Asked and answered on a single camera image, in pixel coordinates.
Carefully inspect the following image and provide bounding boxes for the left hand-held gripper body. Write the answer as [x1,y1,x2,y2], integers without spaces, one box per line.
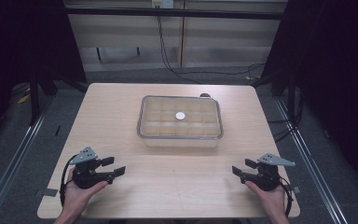
[69,146,114,189]

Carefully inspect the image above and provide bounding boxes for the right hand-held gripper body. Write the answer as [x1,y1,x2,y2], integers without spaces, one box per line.
[240,152,296,192]

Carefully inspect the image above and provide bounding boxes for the person's right hand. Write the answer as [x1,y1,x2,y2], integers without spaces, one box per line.
[244,180,289,219]

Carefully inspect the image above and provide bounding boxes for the person's left hand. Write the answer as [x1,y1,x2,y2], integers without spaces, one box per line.
[62,167,109,217]

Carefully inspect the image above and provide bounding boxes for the clear plastic compartment box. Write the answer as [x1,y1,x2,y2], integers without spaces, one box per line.
[136,94,225,148]

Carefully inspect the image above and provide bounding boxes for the black metal stand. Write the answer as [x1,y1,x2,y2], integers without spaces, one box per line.
[28,78,59,127]

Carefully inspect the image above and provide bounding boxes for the yellow floor marker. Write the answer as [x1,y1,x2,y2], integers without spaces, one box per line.
[16,92,31,105]

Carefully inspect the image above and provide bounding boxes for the dark curtain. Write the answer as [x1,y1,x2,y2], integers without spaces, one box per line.
[260,0,358,200]
[0,0,88,150]

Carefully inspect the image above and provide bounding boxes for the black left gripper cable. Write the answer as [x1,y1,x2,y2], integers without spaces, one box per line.
[59,154,79,207]

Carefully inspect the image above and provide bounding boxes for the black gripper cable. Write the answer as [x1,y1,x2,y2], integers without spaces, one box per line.
[279,176,295,218]
[59,154,79,207]

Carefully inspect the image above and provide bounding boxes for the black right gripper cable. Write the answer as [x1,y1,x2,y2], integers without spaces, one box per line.
[279,176,295,218]

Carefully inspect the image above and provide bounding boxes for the metal floor rail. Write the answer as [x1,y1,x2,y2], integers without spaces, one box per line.
[0,92,57,224]
[273,96,350,224]

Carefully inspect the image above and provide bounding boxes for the black floor cables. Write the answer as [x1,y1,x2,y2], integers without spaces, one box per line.
[266,91,304,144]

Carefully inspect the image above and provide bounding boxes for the black wall cable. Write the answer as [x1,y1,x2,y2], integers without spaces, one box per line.
[157,15,266,85]

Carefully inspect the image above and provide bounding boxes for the black horizontal frame bar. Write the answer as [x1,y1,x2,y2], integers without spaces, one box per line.
[62,6,289,21]

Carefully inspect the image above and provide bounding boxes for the white wall socket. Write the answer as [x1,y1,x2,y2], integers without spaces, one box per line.
[151,0,175,9]

